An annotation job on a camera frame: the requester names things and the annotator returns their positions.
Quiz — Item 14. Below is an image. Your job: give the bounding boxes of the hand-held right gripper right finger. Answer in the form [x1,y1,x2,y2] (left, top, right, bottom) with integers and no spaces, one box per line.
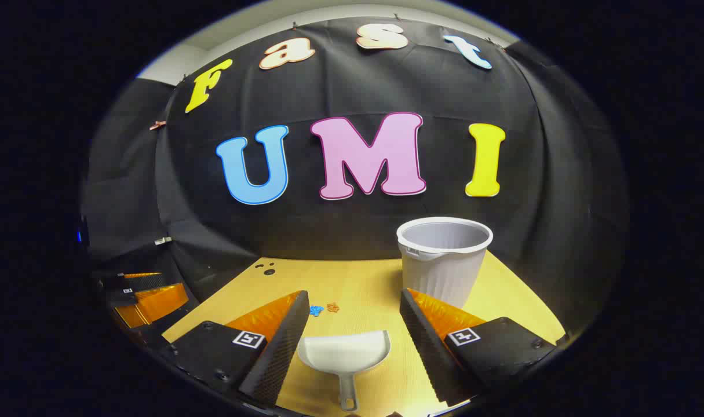
[399,288,558,407]

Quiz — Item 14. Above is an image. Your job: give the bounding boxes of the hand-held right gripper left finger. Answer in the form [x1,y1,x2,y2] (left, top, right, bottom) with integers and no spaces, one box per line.
[163,291,310,406]

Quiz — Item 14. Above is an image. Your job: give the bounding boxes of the wooden desktop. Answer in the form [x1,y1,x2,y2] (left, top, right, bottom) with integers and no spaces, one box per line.
[162,250,567,417]

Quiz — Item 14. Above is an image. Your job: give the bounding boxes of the white ribbed garbage bin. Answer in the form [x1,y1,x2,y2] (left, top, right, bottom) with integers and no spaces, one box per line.
[396,217,494,309]

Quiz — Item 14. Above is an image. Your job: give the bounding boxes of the white plastic dustpan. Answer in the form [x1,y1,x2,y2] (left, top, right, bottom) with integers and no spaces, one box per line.
[297,330,392,412]

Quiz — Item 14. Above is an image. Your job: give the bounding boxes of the black backdrop cloth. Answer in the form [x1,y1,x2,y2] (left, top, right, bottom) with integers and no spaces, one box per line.
[82,17,628,342]

